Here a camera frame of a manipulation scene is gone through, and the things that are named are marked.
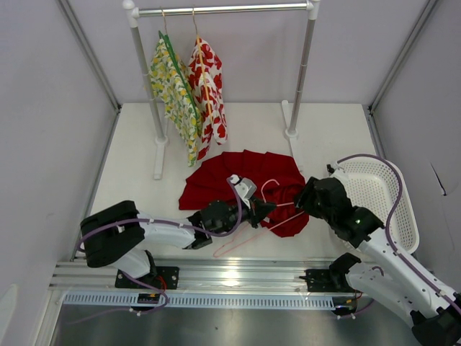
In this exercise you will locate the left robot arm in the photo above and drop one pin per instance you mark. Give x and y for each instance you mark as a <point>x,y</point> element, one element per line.
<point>113,236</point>

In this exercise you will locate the green hanger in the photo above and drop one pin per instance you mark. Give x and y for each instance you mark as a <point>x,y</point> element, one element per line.
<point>169,83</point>

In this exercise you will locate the yellow hanger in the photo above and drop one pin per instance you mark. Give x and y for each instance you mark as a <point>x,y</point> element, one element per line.
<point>202,66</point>

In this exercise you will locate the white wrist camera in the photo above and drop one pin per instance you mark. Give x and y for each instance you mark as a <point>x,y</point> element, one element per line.
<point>336,171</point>
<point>244,188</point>

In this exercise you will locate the white perforated basket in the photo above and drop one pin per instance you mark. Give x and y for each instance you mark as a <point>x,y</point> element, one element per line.
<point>379,186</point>

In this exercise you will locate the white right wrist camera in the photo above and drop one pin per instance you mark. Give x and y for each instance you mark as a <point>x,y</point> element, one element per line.
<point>336,171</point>

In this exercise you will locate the red floral print garment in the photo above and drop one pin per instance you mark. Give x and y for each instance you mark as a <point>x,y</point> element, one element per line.
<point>214,126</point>

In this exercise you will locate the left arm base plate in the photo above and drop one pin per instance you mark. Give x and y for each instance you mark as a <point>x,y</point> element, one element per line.
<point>165,275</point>

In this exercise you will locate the perforated cable tray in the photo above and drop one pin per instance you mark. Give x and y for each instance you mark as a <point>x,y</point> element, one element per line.
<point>190,300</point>

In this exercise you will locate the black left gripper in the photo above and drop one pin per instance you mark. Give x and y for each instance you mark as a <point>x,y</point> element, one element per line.
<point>258,211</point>

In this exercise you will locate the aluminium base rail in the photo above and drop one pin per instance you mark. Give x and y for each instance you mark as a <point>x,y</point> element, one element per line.
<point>212,276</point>

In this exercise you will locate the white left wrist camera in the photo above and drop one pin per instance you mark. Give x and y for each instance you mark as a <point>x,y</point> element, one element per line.
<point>244,188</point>

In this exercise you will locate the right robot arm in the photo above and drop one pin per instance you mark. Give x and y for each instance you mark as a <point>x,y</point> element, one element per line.
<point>398,281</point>

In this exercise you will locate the lemon print garment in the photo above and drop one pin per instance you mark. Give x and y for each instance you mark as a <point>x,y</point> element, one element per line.
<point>189,129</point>

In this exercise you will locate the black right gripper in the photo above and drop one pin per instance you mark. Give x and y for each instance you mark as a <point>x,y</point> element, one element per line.
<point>306,196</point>

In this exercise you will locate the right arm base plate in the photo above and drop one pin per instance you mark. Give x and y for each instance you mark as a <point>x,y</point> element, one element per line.
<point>326,281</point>

